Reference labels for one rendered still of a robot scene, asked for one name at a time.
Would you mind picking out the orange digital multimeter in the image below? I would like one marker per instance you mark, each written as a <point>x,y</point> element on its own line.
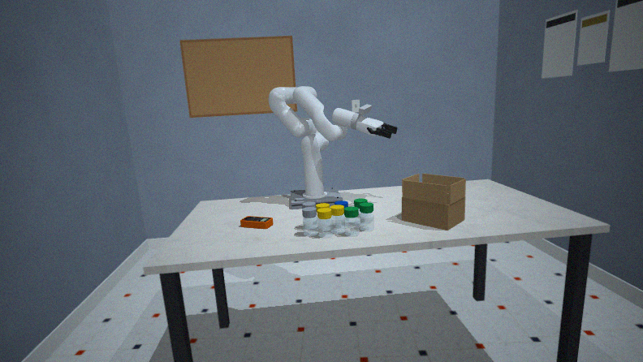
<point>256,222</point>

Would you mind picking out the brown cardboard box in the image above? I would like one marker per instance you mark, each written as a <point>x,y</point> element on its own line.
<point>425,203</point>

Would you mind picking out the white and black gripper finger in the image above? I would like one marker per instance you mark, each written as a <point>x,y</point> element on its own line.
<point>389,128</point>
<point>380,132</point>

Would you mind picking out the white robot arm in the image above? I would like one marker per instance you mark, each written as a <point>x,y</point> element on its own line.
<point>306,98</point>

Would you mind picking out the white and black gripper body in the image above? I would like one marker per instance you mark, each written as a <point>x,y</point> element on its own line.
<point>363,122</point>

